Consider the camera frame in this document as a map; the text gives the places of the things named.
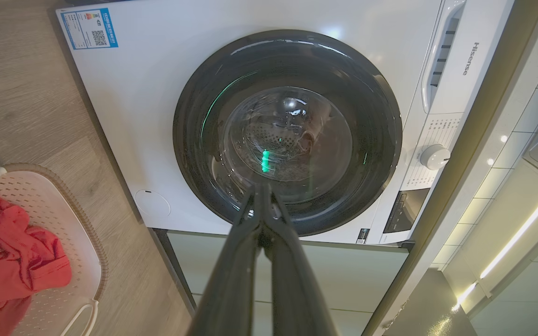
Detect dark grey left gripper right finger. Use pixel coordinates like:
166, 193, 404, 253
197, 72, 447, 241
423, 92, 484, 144
261, 183, 340, 336

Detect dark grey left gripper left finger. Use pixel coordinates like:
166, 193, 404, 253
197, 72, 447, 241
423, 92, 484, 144
186, 183, 264, 336

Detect white perforated laundry basket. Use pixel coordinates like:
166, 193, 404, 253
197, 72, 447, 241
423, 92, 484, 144
0, 163, 109, 336

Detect round dark washing machine door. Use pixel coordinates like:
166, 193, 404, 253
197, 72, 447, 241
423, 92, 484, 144
173, 29, 403, 237

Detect brown garment inside drum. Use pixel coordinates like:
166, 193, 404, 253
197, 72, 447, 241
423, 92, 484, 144
292, 99, 333, 152

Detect white round control knob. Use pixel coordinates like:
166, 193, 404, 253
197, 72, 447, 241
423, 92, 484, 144
419, 144, 451, 170

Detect white Hisense washing machine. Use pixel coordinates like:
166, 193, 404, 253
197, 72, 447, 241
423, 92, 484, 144
56, 0, 515, 245

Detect long LED light strip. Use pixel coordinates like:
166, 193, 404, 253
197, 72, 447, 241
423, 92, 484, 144
451, 186, 538, 312

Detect grey countertop edge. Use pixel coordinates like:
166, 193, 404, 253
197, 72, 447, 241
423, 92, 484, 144
362, 0, 538, 336

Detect red garment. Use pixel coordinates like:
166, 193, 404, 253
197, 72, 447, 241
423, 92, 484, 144
0, 191, 72, 336

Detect white detergent drawer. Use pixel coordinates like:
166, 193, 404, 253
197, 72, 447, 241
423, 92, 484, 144
421, 0, 467, 113

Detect blue energy label sticker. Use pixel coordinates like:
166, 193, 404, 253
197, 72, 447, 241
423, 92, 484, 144
60, 7, 119, 50

